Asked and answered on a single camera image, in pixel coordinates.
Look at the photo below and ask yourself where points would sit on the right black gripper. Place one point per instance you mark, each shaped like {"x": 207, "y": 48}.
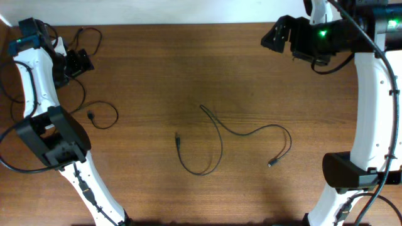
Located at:
{"x": 295, "y": 36}

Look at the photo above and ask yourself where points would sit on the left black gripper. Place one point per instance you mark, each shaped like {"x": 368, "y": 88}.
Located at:
{"x": 76, "y": 63}

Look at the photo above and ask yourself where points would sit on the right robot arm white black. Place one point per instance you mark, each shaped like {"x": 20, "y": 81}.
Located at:
{"x": 371, "y": 32}

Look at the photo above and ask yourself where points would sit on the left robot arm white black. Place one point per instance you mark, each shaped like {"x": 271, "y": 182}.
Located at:
{"x": 45, "y": 64}

